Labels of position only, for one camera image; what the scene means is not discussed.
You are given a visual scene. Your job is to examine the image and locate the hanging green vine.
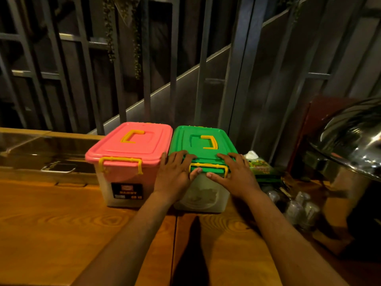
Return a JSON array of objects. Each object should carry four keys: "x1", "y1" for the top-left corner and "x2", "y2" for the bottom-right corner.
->
[
  {"x1": 130, "y1": 0, "x2": 143, "y2": 80},
  {"x1": 102, "y1": 0, "x2": 117, "y2": 63}
]

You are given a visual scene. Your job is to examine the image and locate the person's left forearm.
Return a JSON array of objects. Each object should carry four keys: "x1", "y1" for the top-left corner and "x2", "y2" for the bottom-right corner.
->
[{"x1": 71, "y1": 191, "x2": 177, "y2": 286}]

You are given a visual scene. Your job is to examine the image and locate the person's right hand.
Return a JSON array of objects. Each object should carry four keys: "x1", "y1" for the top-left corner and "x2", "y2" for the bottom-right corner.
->
[{"x1": 206, "y1": 153, "x2": 263, "y2": 200}]

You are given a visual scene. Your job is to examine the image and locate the steel chafing dish dome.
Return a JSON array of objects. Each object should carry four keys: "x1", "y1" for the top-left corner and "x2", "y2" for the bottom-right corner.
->
[{"x1": 307, "y1": 97, "x2": 381, "y2": 183}]

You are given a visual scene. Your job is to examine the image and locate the clear storage box black label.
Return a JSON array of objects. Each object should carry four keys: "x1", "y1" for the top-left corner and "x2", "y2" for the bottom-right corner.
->
[{"x1": 94, "y1": 157, "x2": 160, "y2": 208}]

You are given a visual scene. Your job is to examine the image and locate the pink plastic box lid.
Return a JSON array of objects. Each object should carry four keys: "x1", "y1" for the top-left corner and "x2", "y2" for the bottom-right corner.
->
[{"x1": 85, "y1": 122, "x2": 174, "y2": 176}]

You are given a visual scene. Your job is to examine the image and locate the steel chafing dish base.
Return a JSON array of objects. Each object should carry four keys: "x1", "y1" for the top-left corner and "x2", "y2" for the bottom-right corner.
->
[{"x1": 303, "y1": 151, "x2": 381, "y2": 257}]

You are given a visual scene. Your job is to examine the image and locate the metal pull handle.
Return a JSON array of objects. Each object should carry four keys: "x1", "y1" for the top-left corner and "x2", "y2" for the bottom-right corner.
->
[{"x1": 40, "y1": 161, "x2": 77, "y2": 174}]

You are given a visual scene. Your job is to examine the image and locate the green plastic box lid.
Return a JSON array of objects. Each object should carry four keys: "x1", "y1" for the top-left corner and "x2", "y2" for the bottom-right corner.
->
[{"x1": 169, "y1": 126, "x2": 238, "y2": 177}]

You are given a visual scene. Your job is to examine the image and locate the grey metal railing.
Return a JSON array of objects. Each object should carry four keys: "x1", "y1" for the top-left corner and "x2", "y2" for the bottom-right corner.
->
[{"x1": 0, "y1": 0, "x2": 381, "y2": 164}]

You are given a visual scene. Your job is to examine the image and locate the person's right forearm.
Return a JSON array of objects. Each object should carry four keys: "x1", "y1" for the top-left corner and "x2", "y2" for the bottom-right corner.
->
[{"x1": 242, "y1": 189, "x2": 349, "y2": 286}]

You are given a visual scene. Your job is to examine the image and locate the green tissue pack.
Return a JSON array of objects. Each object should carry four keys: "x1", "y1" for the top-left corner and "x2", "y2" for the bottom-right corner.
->
[{"x1": 244, "y1": 151, "x2": 277, "y2": 180}]

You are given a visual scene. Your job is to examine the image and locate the dark red board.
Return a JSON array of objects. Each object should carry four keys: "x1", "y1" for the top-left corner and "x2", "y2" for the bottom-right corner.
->
[{"x1": 287, "y1": 95, "x2": 359, "y2": 177}]

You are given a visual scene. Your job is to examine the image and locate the person's left hand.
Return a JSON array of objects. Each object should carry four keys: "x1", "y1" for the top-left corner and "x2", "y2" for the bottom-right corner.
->
[{"x1": 153, "y1": 150, "x2": 203, "y2": 203}]

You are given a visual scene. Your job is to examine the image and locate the clear storage box yellow latch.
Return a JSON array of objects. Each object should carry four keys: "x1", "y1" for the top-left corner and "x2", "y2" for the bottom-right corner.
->
[{"x1": 174, "y1": 163, "x2": 231, "y2": 214}]

